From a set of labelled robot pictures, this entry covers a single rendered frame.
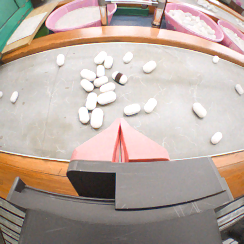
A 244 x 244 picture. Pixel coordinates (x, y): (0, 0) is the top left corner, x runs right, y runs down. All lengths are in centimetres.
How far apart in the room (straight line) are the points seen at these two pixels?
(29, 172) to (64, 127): 12
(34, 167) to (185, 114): 33
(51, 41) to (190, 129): 42
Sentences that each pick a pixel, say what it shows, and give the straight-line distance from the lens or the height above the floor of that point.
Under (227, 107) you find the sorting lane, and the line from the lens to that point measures 39.
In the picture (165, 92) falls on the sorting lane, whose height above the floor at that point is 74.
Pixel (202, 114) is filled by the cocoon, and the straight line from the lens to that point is 29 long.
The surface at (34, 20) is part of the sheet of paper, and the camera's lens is 61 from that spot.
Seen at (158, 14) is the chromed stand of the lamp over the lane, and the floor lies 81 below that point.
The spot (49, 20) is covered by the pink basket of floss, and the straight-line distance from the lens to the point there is 57.
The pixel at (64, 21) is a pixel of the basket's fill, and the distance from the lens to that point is 56.
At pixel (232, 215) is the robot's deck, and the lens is 57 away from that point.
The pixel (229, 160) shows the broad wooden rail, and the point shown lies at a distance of 34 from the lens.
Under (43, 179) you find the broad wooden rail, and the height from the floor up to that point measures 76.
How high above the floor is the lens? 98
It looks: 76 degrees down
